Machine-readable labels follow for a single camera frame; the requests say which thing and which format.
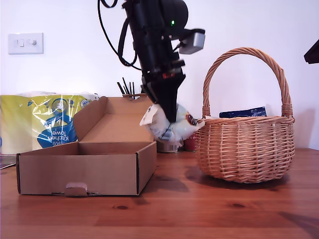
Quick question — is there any woven wicker basket with handle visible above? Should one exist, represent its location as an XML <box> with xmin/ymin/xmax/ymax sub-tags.
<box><xmin>195</xmin><ymin>47</ymin><xmax>296</xmax><ymax>184</ymax></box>

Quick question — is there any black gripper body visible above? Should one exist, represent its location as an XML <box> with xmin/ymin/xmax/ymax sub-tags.
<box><xmin>133</xmin><ymin>37</ymin><xmax>185</xmax><ymax>84</ymax></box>

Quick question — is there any printed black grey flyer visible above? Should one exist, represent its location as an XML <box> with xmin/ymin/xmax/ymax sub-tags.
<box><xmin>0</xmin><ymin>154</ymin><xmax>17</xmax><ymax>170</ymax></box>

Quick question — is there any blue chocolate eggs bag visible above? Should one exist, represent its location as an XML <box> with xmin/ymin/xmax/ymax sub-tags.
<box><xmin>218</xmin><ymin>106</ymin><xmax>267</xmax><ymax>119</ymax></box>

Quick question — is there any Tesco kitchen towel pack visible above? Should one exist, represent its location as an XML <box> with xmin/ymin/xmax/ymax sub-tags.
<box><xmin>0</xmin><ymin>91</ymin><xmax>99</xmax><ymax>156</ymax></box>

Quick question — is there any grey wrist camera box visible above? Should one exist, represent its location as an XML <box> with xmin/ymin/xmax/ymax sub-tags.
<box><xmin>174</xmin><ymin>28</ymin><xmax>206</xmax><ymax>55</ymax></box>

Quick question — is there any white wall light switch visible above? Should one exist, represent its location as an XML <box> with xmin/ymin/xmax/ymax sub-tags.
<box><xmin>7</xmin><ymin>32</ymin><xmax>44</xmax><ymax>55</ymax></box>

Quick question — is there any white label tin can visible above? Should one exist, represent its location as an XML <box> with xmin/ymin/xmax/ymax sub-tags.
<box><xmin>157</xmin><ymin>139</ymin><xmax>180</xmax><ymax>153</ymax></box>

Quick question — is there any red label tin can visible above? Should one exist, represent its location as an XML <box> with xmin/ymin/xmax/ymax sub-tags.
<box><xmin>183</xmin><ymin>135</ymin><xmax>198</xmax><ymax>152</ymax></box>

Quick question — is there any thin black cable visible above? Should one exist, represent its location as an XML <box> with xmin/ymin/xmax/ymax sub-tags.
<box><xmin>98</xmin><ymin>0</ymin><xmax>142</xmax><ymax>71</ymax></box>

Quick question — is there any white chocolate eggs bag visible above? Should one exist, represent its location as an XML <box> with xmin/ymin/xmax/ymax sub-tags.
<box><xmin>139</xmin><ymin>103</ymin><xmax>205</xmax><ymax>145</ymax></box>

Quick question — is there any open brown cardboard box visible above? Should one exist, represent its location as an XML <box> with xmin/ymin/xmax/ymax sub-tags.
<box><xmin>16</xmin><ymin>93</ymin><xmax>158</xmax><ymax>197</ymax></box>

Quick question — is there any thick black cable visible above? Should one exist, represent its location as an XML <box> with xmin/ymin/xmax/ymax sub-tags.
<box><xmin>118</xmin><ymin>19</ymin><xmax>138</xmax><ymax>67</ymax></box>

